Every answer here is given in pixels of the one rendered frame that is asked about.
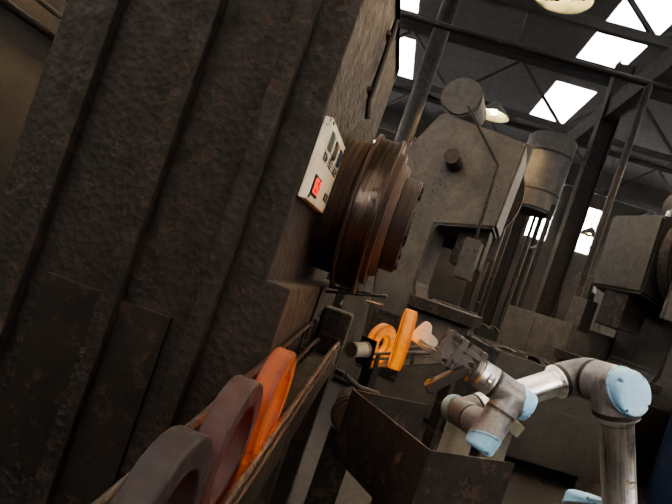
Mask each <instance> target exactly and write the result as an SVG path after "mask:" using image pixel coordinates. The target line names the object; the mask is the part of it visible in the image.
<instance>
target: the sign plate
mask: <svg viewBox="0 0 672 504"><path fill-rule="evenodd" d="M333 133H335V136H336V140H335V142H334V145H333V148H332V151H331V152H330V151H329V149H328V146H329V143H330V140H331V138H332V135H333ZM337 142H338V143H339V145H340V148H339V151H338V154H337V156H336V159H335V160H334V159H333V157H332V156H333V153H334V150H335V147H336V144H337ZM340 151H342V152H343V154H344V153H345V151H346V150H345V146H344V144H343V141H342V139H341V136H340V133H339V131H338V128H337V126H336V123H335V120H334V118H332V117H328V116H325V118H324V121H323V123H322V126H321V129H320V132H319V135H318V138H317V141H316V144H315V147H314V149H313V152H312V155H311V158H310V161H309V164H308V167H307V170H306V173H305V175H304V178H303V181H302V184H301V187H300V190H299V193H298V196H299V197H300V198H301V199H302V200H303V201H305V202H306V203H307V204H308V205H309V206H310V207H312V208H313V209H314V210H315V211H316V212H319V213H323V212H324V211H325V206H326V203H327V200H328V197H329V195H330V192H331V189H332V186H333V183H334V180H335V177H336V174H337V171H338V168H339V167H337V165H336V163H337V160H338V157H339V154H340ZM317 178H318V180H317V181H319V180H320V182H321V184H320V182H318V185H316V187H319V188H320V189H319V188H315V187H314V186H315V182H316V184H317V181H316V179H317ZM319 184H320V185H321V187H320V186H319ZM313 188H314V189H315V191H314V190H313ZM316 190H318V191H319V193H318V192H316ZM313 191H314V193H317V194H318V195H317V197H316V194H315V195H314V193H313Z"/></svg>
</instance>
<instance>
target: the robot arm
mask: <svg viewBox="0 0 672 504"><path fill-rule="evenodd" d="M431 332H432V325H431V323H430V322H428V321H425V322H423V323H422V324H421V325H419V326H418V327H417V328H416V329H415V330H414V332H413V336H412V339H411V340H412V341H414V342H415V343H416V344H417V345H419V346H420V347H421V348H423V349H424V350H425V351H427V352H428V353H430V354H431V355H432V356H433V357H434V358H435V359H436V360H438V361H439V362H440V363H442V364H443V365H445V366H446V367H448V368H449V369H450V370H448V371H445V372H443V373H441V374H439V375H437V376H435V377H431V378H429V379H428V380H427V381H425V382H424V388H425V390H426V391H427V393H428V394H431V393H433V392H437V391H438V390H439V389H441V388H443V387H445V386H447V385H449V384H451V383H453V382H456V381H458V380H460V379H462V378H464V377H465V381H466V382H468V383H469V384H471V386H472V387H474V388H475V389H476V390H478V391H479V392H476V393H473V394H471V395H467V396H464V397H462V396H460V395H456V394H450V395H448V396H447V397H445V398H444V400H443V401H442V404H441V413H442V416H443V417H444V418H445V419H446V420H447V421H448V422H449V423H450V424H452V425H455V426H456V427H458V428H459V429H461V430H463V431H464V432H465V433H467V436H466V437H465V440H466V442H467V443H468V444H470V445H471V446H472V447H474V448H475V449H477V450H478V451H480V452H481V453H482V454H484V455H485V456H487V457H491V456H493V455H494V453H495V452H496V450H497V449H498V448H499V446H501V444H502V441H503V439H504V438H505V436H506V434H507V433H508V431H509V429H510V428H511V426H512V424H513V423H514V421H515V420H516V419H519V420H522V421H524V420H526V419H528V418H529V417H530V415H531V414H532V413H533V412H534V410H535V409H536V406H537V403H539V402H542V401H545V400H548V399H551V398H554V397H557V398H560V399H563V398H566V397H570V396H573V397H580V398H584V399H586V400H589V401H591V405H592V415H593V416H594V417H595V418H596V419H597V420H598V424H599V451H600V477H601V497H598V496H596V495H593V494H590V493H587V492H583V491H580V490H576V489H568V490H567V491H566V492H565V495H564V498H563V500H562V504H637V477H636V449H635V424H636V423H637V422H639V421H640V420H641V416H642V415H643V414H645V413H646V412H647V410H648V407H647V406H648V405H650V403H651V389H650V386H649V384H648V382H647V380H646V379H645V378H644V377H643V376H642V375H641V374H640V373H639V372H637V371H634V370H631V369H630V368H628V367H625V366H618V365H615V364H611V363H608V362H604V361H601V360H598V359H594V358H576V359H571V360H566V361H562V362H558V363H555V364H552V365H549V366H547V367H546V368H545V370H544V371H542V372H539V373H536V374H533V375H530V376H527V377H523V378H520V379H517V380H515V379H513V378H512V377H511V376H509V375H508V374H506V373H505V372H503V371H502V370H501V369H499V368H498V367H496V366H495V365H493V364H492V363H490V362H489V361H486V360H487V358H488V357H489V355H488V354H487V353H486V352H484V351H483V350H481V349H480V348H478V347H477V346H475V345H474V344H472V342H471V341H470V340H468V339H466V338H464V336H463V335H460V334H459V333H457V332H456V331H454V330H452V329H451V328H450V327H449V328H448V329H447V331H446V332H445V333H444V334H443V335H442V337H441V338H440V341H439V343H438V341H437V339H436V337H435V336H433V335H432V334H431ZM469 341H470V342H469ZM436 346H437V347H436ZM469 363H472V365H471V366H469Z"/></svg>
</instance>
